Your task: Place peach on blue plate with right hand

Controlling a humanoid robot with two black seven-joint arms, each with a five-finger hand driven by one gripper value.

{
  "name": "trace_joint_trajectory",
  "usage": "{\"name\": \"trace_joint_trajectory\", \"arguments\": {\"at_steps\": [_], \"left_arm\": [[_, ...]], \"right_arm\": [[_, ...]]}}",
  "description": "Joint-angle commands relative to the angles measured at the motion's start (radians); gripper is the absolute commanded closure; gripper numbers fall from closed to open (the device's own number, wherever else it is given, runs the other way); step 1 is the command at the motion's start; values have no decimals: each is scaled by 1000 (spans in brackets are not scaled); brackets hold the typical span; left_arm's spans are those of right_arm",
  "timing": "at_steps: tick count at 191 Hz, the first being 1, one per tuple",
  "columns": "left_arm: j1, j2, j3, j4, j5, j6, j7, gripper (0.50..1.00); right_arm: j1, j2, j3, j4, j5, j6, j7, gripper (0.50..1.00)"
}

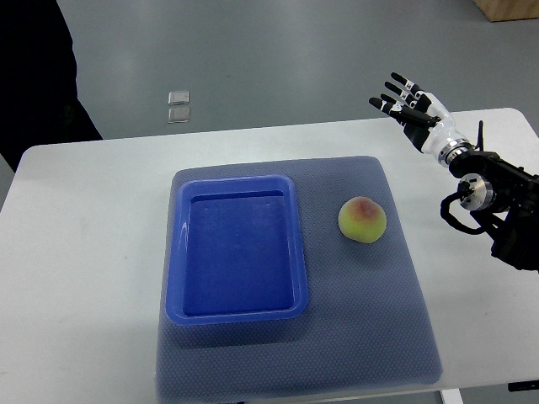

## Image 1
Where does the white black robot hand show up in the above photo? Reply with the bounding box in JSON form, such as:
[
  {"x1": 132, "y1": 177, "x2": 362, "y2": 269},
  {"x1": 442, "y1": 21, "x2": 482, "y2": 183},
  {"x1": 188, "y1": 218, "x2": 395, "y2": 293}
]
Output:
[{"x1": 369, "y1": 72, "x2": 471, "y2": 167}]

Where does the yellow-green peach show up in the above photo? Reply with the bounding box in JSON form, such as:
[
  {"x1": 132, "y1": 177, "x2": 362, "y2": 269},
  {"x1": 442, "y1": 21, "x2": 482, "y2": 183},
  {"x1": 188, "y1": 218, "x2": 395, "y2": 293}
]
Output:
[{"x1": 338, "y1": 196, "x2": 387, "y2": 244}]

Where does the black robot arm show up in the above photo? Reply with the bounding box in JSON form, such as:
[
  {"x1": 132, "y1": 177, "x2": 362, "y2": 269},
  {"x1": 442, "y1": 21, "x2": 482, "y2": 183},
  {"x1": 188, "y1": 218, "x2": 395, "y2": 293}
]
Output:
[{"x1": 440, "y1": 122, "x2": 538, "y2": 272}]

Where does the upper floor socket plate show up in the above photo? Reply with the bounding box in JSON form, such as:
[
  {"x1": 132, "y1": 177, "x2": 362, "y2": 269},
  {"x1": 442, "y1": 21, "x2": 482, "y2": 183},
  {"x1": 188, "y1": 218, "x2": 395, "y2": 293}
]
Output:
[{"x1": 168, "y1": 90, "x2": 189, "y2": 105}]

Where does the wooden box corner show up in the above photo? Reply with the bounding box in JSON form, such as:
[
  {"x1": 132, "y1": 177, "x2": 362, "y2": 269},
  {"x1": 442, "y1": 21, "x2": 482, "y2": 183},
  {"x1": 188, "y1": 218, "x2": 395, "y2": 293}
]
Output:
[{"x1": 473, "y1": 0, "x2": 539, "y2": 22}]

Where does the grey-blue textured mat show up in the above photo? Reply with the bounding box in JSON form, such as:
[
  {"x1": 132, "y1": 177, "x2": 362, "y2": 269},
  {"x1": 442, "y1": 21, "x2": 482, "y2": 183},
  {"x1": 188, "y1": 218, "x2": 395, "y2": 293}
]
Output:
[{"x1": 156, "y1": 156, "x2": 442, "y2": 403}]

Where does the blue plastic tray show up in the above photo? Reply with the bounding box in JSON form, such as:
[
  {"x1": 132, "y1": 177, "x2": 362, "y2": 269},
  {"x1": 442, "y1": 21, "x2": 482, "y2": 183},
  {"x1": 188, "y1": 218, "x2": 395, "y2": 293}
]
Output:
[{"x1": 164, "y1": 175, "x2": 308, "y2": 327}]

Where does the dark clothed person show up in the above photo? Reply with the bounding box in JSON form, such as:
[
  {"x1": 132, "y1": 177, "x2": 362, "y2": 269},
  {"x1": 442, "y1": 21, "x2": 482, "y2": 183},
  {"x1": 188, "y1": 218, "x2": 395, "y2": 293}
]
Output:
[{"x1": 1, "y1": 1, "x2": 102, "y2": 170}]

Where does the black table bracket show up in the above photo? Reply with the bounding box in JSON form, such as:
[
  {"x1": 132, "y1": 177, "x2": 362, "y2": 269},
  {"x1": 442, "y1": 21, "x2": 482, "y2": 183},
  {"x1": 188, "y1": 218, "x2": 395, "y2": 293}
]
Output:
[{"x1": 507, "y1": 380, "x2": 539, "y2": 392}]

